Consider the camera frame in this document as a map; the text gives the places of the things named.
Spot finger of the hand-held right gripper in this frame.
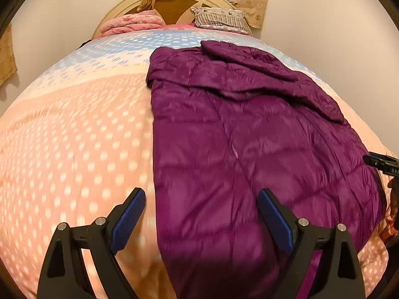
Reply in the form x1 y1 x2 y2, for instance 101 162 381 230
362 151 399 171

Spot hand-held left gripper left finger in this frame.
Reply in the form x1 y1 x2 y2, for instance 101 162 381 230
37 187 147 299

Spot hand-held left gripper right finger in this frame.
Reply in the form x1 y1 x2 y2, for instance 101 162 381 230
258 188 366 299

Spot purple hooded puffer jacket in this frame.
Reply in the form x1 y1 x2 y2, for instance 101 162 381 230
146 40 386 299

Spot person's right hand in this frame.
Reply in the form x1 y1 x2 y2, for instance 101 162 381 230
387 177 399 223

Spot red patterned mattress cover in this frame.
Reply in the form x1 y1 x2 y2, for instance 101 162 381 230
383 220 399 248

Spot polka dot bedsheet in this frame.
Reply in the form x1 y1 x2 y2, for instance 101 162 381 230
0 25 399 299

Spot pink folded quilt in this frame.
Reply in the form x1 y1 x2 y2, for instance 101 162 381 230
99 10 166 37

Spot striped pillow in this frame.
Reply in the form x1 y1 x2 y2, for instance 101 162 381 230
190 5 250 35

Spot beige wooden headboard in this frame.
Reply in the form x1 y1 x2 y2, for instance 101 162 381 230
92 0 254 38

